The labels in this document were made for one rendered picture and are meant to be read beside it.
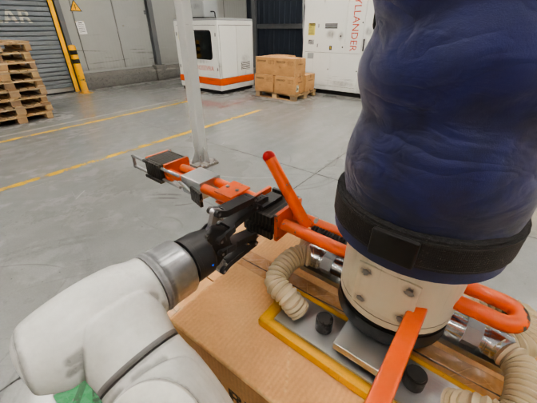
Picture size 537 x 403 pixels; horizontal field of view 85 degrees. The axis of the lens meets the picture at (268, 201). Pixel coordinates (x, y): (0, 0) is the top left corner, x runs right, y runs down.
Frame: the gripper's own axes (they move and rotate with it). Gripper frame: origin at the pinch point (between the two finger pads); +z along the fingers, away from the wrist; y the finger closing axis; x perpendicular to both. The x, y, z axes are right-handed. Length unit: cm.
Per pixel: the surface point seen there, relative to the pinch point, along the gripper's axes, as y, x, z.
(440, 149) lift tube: -22.1, 28.0, -10.0
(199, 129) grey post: 70, -251, 182
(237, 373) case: 13.4, 12.4, -22.1
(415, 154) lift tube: -21.1, 26.1, -10.1
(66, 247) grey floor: 118, -209, 6
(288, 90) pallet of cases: 86, -388, 560
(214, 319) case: 13.1, 2.7, -17.9
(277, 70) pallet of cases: 45, -421, 562
